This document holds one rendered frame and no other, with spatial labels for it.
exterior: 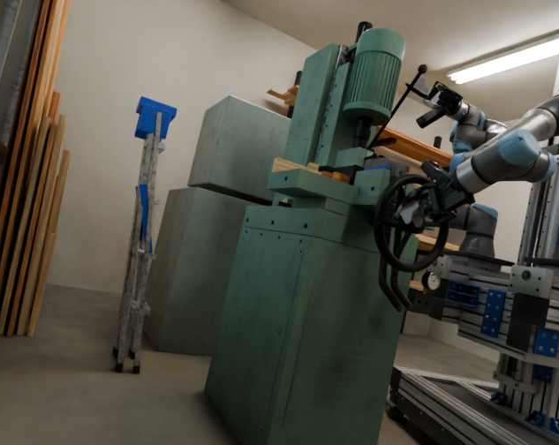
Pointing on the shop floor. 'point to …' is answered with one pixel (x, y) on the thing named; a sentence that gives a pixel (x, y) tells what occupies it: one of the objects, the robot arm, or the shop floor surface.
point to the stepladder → (141, 228)
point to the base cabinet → (304, 343)
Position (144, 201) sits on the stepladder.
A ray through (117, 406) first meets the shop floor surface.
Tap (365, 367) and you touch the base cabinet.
